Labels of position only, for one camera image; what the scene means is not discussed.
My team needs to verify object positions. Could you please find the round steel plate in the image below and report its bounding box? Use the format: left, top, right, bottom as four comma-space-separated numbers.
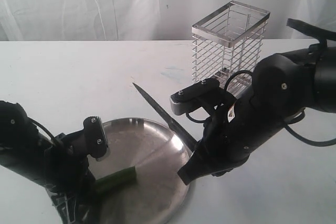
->
89, 118, 190, 223

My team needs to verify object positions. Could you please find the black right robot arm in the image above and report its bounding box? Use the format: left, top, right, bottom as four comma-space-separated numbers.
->
178, 44, 335, 185

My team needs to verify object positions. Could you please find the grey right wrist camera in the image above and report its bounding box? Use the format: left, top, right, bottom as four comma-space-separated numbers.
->
170, 78, 221, 115

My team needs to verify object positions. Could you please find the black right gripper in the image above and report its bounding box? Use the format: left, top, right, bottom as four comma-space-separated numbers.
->
177, 95, 291, 185

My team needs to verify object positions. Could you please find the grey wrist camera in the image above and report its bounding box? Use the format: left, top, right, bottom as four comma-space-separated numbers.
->
83, 116, 110, 162
170, 78, 221, 115

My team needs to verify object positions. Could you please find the steel wire utensil basket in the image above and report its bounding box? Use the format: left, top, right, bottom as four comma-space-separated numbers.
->
192, 1, 270, 87

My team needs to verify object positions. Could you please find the white backdrop curtain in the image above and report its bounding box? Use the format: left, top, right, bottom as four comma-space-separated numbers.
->
1, 0, 335, 41

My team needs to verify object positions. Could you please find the dark green object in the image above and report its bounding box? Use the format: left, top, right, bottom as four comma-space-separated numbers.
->
93, 166, 137, 194

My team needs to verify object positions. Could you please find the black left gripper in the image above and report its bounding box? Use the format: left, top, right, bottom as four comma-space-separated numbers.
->
39, 132, 99, 223

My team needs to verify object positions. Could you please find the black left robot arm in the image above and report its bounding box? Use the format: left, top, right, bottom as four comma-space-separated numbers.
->
1, 101, 108, 223

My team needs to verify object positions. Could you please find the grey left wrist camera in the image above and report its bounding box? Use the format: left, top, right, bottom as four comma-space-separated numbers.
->
83, 116, 110, 162

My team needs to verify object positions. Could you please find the black handled knife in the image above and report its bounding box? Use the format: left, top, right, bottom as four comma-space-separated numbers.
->
133, 83, 197, 152

